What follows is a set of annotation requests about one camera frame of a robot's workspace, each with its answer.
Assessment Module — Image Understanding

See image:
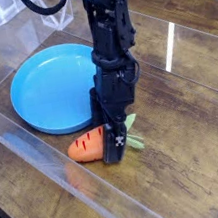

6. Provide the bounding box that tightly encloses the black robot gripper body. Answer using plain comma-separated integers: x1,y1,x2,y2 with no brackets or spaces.
91,51,140,122

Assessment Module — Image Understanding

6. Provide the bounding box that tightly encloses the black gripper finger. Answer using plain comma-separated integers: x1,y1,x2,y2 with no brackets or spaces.
89,87,104,127
96,117,127,164

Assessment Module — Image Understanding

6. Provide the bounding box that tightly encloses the orange toy carrot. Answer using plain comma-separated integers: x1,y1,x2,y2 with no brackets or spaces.
67,113,145,163

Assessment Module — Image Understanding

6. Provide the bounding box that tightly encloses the blue round tray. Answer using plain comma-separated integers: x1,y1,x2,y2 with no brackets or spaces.
10,43,96,135

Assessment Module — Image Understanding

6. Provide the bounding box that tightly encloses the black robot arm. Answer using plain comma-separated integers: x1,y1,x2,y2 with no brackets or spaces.
83,0,140,164

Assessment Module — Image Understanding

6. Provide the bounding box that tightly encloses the clear acrylic corner stand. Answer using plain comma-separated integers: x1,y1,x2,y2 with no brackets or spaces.
36,0,74,31

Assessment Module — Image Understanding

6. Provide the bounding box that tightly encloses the black cable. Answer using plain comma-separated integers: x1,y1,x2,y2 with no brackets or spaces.
18,0,77,21

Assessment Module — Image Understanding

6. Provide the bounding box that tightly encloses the clear acrylic barrier wall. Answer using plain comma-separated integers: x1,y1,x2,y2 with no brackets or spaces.
0,113,164,218

